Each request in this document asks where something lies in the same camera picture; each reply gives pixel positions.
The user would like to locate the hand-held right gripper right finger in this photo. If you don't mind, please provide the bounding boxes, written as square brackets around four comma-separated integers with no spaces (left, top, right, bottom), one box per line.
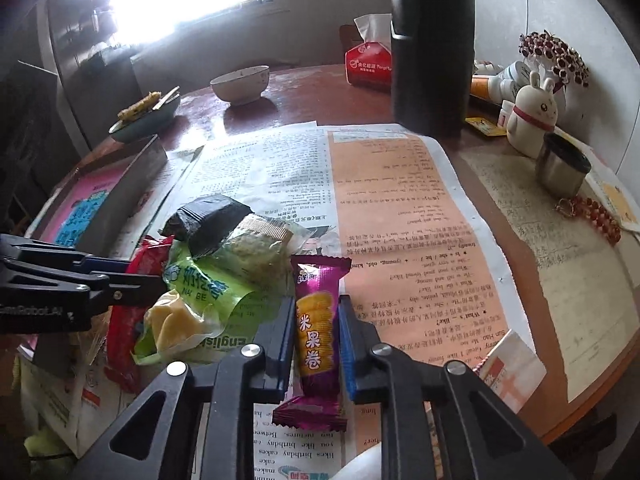
[339,295,576,480]

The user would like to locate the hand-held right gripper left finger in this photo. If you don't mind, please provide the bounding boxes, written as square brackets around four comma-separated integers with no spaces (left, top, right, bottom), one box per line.
[67,296,297,480]

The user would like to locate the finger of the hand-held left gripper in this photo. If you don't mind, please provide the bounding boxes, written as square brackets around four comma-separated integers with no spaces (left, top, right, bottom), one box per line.
[30,245,132,281]
[75,271,167,313]

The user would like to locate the magenta snack packet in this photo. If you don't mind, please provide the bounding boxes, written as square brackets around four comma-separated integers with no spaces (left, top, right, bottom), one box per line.
[272,255,353,433]

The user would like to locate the red snack packet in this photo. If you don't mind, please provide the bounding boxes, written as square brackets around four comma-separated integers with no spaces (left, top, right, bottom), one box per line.
[106,236,173,395]

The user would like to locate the green snack packet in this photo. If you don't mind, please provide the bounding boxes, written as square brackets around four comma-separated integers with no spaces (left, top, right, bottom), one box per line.
[132,240,296,366]

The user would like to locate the pink shallow cardboard box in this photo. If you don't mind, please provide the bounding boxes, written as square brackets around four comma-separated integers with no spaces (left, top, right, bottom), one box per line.
[30,134,168,261]

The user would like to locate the clear green cake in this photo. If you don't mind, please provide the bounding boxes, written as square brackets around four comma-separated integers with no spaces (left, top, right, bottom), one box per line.
[220,214,311,286]

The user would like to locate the black snack packet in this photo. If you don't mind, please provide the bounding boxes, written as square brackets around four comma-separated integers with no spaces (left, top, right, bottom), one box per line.
[160,194,253,260]

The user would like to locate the newspaper with cartoon pictures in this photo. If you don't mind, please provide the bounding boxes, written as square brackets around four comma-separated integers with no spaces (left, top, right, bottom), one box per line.
[197,400,386,480]

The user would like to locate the yellow green clothing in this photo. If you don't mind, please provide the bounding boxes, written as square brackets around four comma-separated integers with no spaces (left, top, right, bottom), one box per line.
[25,430,71,461]

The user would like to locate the orange tinted newspaper sheet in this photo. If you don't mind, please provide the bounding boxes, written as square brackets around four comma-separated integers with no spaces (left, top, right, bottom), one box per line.
[327,127,512,367]

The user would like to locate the blue bowl with food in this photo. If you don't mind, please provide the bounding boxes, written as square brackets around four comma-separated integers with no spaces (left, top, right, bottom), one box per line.
[109,95,182,143]

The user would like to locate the flat pancake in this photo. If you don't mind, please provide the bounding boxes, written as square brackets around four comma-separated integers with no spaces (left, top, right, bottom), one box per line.
[117,91,163,122]

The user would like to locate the folded red white leaflet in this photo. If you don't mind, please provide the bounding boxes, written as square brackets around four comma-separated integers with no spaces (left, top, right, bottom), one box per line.
[472,329,547,411]

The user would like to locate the white newspaper with black text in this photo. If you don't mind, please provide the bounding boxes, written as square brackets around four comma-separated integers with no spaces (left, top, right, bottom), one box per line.
[165,120,341,261]

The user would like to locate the wooden chopsticks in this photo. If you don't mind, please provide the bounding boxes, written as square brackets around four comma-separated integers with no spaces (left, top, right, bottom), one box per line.
[152,86,181,111]

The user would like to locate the dark cabinet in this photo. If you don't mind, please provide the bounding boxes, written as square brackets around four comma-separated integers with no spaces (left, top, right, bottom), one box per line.
[45,0,146,146]

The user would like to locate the beige paper sheet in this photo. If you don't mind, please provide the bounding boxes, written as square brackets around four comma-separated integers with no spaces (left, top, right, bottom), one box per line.
[457,130,640,403]

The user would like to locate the white ceramic bowl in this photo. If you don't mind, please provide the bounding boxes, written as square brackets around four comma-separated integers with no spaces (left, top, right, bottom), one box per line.
[210,65,271,106]

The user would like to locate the yellow card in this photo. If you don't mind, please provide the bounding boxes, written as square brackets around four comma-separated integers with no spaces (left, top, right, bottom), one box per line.
[465,116,508,138]

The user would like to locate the steel cup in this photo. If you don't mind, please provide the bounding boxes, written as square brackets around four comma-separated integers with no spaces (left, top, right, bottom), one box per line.
[535,132,592,198]

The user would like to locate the red tissue box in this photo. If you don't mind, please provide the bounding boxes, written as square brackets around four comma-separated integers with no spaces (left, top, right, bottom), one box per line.
[344,12,396,92]

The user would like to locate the white rabbit figurine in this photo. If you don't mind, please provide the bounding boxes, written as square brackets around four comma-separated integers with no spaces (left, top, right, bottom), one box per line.
[506,70,560,158]

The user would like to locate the orange tube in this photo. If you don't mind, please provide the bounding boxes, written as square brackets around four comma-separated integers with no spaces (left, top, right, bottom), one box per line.
[470,74,506,101]

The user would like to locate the wooden chair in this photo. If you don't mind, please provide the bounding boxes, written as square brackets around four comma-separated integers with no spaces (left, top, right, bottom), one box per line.
[339,24,361,66]

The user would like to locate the black thermos flask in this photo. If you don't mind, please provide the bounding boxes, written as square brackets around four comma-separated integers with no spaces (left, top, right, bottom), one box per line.
[384,0,478,138]

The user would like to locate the white bottle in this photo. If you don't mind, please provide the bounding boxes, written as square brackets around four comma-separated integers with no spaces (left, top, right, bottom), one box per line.
[495,60,531,101]

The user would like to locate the red white bead flower ornament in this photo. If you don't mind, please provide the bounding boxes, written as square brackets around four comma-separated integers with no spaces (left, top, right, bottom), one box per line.
[517,30,591,93]

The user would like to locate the red beaded bracelet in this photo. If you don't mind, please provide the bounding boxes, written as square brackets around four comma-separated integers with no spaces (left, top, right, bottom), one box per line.
[557,195,623,247]

